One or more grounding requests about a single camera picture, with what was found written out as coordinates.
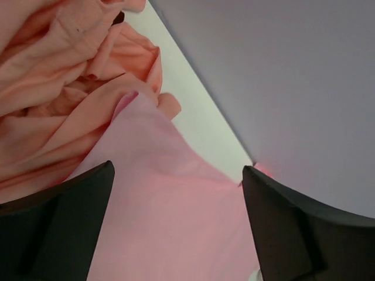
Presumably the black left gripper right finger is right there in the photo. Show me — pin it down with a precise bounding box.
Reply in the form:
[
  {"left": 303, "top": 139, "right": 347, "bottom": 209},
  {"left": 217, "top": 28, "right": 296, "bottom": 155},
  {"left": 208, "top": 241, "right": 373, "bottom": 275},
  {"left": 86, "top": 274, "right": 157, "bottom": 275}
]
[{"left": 242, "top": 166, "right": 374, "bottom": 280}]

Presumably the dark maroon t-shirt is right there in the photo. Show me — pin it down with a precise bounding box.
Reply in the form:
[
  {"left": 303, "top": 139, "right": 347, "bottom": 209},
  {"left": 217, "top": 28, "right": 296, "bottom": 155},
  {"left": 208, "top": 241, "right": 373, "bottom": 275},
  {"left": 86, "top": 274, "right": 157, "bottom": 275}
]
[{"left": 112, "top": 11, "right": 125, "bottom": 25}]

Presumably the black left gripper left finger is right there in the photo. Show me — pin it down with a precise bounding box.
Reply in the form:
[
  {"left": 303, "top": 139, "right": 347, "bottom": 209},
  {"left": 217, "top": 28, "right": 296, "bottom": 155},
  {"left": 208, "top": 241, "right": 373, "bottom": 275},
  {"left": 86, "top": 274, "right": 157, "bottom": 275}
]
[{"left": 1, "top": 161, "right": 115, "bottom": 280}]

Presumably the peach orange t-shirt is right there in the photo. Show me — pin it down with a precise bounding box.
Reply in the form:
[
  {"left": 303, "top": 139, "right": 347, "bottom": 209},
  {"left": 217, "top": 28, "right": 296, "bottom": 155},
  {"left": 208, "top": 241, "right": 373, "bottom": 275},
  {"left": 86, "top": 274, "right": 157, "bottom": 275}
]
[{"left": 1, "top": 1, "right": 181, "bottom": 203}]

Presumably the light pink t-shirt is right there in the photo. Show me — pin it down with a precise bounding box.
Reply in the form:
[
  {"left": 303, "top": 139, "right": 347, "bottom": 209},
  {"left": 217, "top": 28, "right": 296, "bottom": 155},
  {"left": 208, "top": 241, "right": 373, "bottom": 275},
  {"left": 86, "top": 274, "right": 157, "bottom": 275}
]
[{"left": 76, "top": 93, "right": 263, "bottom": 280}]

